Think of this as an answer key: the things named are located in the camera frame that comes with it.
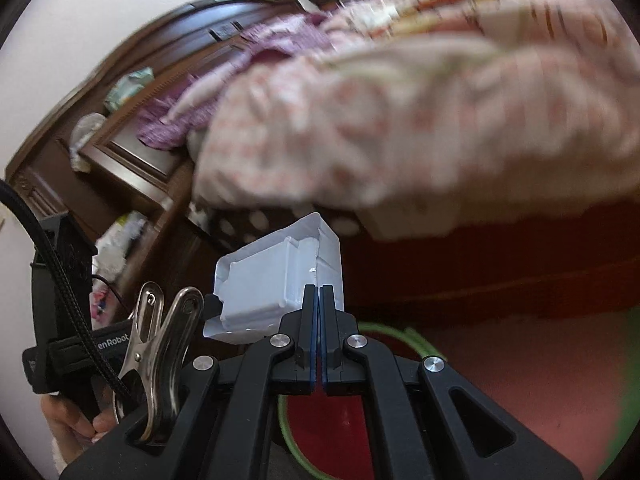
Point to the purple floral blanket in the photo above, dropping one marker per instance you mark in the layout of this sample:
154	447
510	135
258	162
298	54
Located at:
280	45

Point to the metal spring clip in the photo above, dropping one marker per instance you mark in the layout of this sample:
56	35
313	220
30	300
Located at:
160	340

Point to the white plastic bag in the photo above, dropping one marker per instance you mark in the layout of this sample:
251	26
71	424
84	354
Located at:
85	140

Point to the red bed skirt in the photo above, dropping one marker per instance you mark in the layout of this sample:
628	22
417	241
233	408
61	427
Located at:
500	270

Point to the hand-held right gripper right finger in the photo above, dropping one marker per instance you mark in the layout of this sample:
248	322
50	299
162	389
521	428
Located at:
327	340

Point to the dark wooden headboard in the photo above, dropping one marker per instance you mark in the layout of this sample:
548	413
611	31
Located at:
165	35

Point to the pink printed quilt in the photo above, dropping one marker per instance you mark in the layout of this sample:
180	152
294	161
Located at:
425	110

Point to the green white packet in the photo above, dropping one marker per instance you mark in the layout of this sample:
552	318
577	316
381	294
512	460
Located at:
130	85

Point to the brown polka dot sheet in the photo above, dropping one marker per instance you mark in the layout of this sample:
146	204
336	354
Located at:
235	232

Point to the person's left hand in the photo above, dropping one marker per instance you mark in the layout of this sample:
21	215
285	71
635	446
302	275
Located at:
70	425

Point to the white plastic tray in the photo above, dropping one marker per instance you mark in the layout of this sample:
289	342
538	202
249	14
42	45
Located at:
270	280

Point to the red bin with green rim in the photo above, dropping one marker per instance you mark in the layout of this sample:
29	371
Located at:
325	425

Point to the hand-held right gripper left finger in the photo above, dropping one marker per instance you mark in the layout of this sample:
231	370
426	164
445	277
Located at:
312	340

